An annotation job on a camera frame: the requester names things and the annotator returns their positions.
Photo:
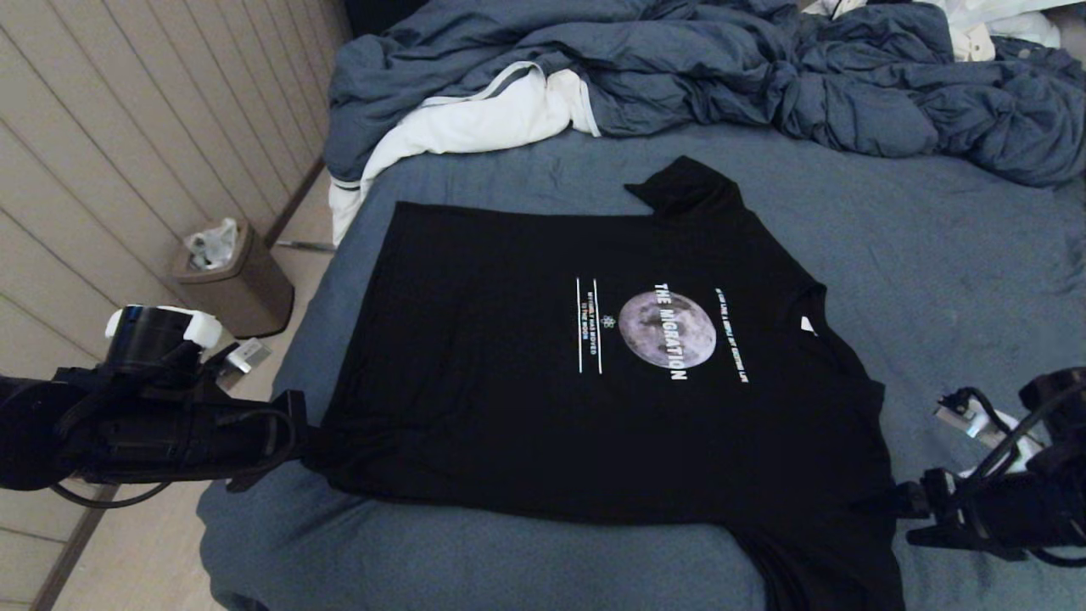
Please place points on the white blanket grey stripe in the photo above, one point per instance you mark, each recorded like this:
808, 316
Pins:
475, 123

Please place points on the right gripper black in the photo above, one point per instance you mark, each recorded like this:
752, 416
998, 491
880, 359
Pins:
1001, 509

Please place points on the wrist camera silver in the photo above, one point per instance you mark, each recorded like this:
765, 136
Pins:
963, 420
248, 355

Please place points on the right motor cylinder white bracket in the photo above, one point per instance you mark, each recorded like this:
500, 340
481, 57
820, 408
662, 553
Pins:
1056, 395

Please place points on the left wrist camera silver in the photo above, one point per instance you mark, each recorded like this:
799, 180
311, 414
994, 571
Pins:
248, 355

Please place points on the clear plastic bin liner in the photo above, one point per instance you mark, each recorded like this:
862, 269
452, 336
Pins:
212, 244

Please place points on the crumpled blue duvet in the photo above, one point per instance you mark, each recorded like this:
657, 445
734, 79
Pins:
679, 68

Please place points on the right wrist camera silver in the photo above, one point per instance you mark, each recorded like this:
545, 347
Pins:
963, 420

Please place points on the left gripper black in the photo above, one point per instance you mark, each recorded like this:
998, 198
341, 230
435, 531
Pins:
170, 433

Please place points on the brown trash bin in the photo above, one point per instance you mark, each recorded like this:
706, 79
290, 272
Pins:
254, 293

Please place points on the black headboard panel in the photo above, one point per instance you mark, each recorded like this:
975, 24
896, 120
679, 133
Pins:
373, 15

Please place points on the blue bed sheet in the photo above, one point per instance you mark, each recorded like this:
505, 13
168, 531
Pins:
976, 297

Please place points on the black moon print T-shirt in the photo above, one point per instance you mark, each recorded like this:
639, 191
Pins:
509, 382

